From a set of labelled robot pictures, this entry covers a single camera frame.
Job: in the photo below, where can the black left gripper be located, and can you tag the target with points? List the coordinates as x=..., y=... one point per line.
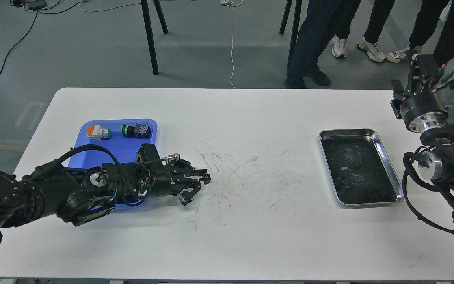
x=170, y=175

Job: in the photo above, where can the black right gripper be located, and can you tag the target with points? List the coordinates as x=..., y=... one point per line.
x=424, y=110

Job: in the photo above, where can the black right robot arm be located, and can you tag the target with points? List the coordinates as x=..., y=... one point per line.
x=431, y=166

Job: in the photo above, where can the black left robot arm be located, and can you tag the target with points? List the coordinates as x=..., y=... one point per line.
x=87, y=183

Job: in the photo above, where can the green black push button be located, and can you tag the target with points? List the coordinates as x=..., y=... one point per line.
x=140, y=131

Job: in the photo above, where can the blue plastic tray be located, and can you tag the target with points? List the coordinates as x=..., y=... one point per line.
x=124, y=148

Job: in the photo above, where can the person in black trousers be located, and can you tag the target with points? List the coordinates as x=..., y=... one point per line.
x=425, y=26

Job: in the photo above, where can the metal tray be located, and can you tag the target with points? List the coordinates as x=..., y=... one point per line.
x=375, y=183

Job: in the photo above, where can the orange white push button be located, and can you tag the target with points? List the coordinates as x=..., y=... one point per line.
x=98, y=133

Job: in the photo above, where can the person in dark trousers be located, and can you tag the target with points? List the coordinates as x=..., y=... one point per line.
x=325, y=20

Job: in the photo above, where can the black tripod legs right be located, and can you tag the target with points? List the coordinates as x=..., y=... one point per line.
x=295, y=24

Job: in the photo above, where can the black tripod legs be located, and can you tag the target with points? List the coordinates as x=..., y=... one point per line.
x=149, y=30
x=295, y=24

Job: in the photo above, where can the black tripod legs left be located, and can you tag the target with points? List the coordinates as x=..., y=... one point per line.
x=149, y=30

